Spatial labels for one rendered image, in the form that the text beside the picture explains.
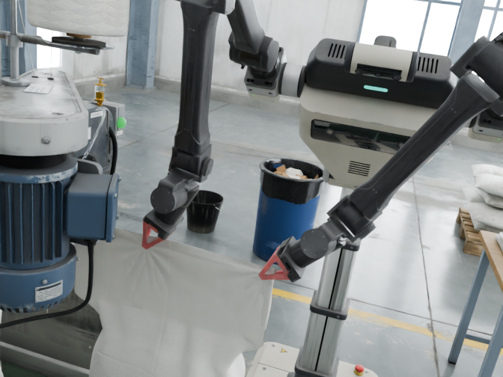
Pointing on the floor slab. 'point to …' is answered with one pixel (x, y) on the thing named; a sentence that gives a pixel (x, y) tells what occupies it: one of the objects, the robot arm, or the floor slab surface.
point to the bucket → (203, 212)
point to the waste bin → (285, 204)
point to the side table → (489, 253)
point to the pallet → (472, 244)
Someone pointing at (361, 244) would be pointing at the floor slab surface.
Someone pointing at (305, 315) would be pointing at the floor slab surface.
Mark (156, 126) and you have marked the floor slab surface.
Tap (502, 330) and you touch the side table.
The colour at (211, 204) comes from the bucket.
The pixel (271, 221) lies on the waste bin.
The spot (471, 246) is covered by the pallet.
